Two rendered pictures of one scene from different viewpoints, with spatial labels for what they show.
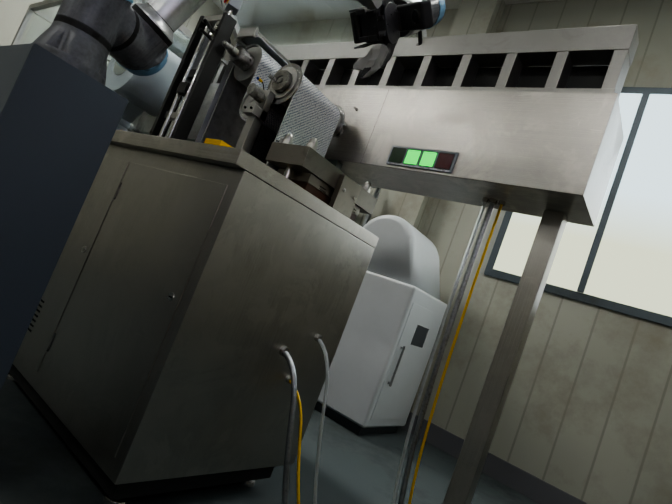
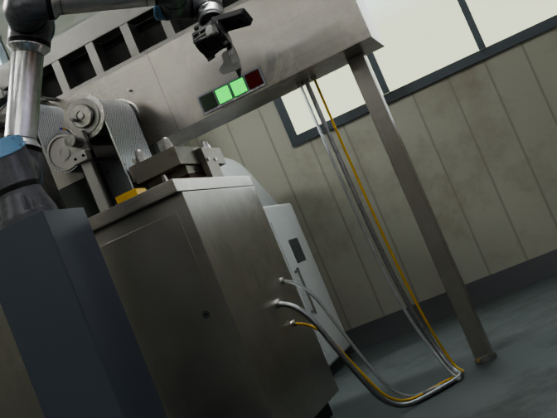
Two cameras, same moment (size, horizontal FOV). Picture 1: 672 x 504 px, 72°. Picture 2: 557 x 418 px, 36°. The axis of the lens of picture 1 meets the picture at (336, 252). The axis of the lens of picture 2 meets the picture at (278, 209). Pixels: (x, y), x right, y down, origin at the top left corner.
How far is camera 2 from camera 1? 1.54 m
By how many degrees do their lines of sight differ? 21
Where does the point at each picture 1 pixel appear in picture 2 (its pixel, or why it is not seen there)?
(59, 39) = (26, 201)
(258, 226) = (210, 224)
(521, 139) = (297, 25)
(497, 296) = (322, 157)
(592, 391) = (464, 167)
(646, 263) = (414, 26)
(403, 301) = not seen: hidden behind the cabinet
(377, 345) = not seen: hidden behind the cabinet
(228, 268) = (221, 264)
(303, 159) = (176, 158)
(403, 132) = (196, 80)
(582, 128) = not seen: outside the picture
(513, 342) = (404, 164)
